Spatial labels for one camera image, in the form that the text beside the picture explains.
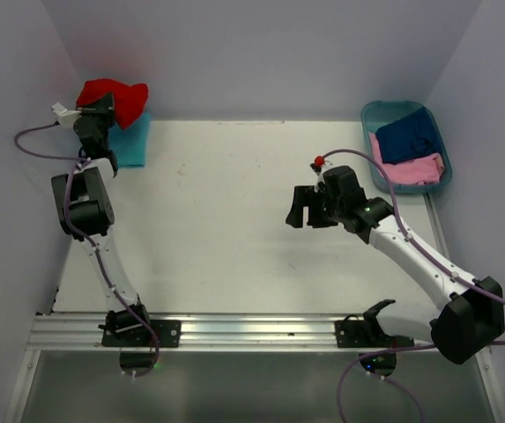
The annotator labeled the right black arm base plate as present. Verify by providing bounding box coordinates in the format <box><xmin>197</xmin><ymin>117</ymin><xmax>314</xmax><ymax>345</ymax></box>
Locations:
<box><xmin>334</xmin><ymin>315</ymin><xmax>414</xmax><ymax>348</ymax></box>

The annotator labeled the teal plastic basket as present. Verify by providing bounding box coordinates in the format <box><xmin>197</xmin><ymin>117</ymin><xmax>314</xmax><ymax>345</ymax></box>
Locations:
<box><xmin>360</xmin><ymin>100</ymin><xmax>452</xmax><ymax>195</ymax></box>

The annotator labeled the folded teal t shirt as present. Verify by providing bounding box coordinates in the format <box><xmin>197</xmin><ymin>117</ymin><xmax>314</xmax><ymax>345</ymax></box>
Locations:
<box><xmin>108</xmin><ymin>112</ymin><xmax>151</xmax><ymax>168</ymax></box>

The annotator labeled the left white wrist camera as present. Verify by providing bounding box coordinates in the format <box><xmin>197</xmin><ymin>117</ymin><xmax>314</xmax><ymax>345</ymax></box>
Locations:
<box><xmin>51</xmin><ymin>102</ymin><xmax>81</xmax><ymax>129</ymax></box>

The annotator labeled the navy blue t shirt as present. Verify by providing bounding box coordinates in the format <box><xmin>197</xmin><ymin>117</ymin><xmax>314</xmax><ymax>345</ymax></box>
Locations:
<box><xmin>375</xmin><ymin>107</ymin><xmax>442</xmax><ymax>164</ymax></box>

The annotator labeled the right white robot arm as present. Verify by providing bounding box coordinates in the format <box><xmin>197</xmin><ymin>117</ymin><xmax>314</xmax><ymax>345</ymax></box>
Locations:
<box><xmin>286</xmin><ymin>166</ymin><xmax>505</xmax><ymax>364</ymax></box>

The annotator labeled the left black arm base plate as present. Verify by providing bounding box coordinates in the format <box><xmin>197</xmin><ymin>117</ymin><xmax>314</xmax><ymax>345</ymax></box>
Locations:
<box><xmin>99</xmin><ymin>319</ymin><xmax>182</xmax><ymax>348</ymax></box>

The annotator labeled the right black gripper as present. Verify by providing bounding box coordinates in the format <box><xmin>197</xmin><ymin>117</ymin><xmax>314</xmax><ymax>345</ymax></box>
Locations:
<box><xmin>286</xmin><ymin>185</ymin><xmax>345</xmax><ymax>228</ymax></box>

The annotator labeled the aluminium mounting rail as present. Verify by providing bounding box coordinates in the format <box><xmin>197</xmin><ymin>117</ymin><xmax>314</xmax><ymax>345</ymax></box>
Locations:
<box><xmin>26</xmin><ymin>312</ymin><xmax>492</xmax><ymax>353</ymax></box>

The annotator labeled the pink t shirt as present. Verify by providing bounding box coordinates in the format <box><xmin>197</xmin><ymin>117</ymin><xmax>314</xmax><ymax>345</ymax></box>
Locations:
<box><xmin>368</xmin><ymin>132</ymin><xmax>445</xmax><ymax>185</ymax></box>

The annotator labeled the red t shirt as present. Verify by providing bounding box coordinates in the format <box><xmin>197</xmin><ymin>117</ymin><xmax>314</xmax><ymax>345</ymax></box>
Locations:
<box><xmin>76</xmin><ymin>78</ymin><xmax>149</xmax><ymax>130</ymax></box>

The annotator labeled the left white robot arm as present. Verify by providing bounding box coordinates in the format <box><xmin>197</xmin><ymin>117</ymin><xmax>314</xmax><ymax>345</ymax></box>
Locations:
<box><xmin>51</xmin><ymin>93</ymin><xmax>153</xmax><ymax>346</ymax></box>

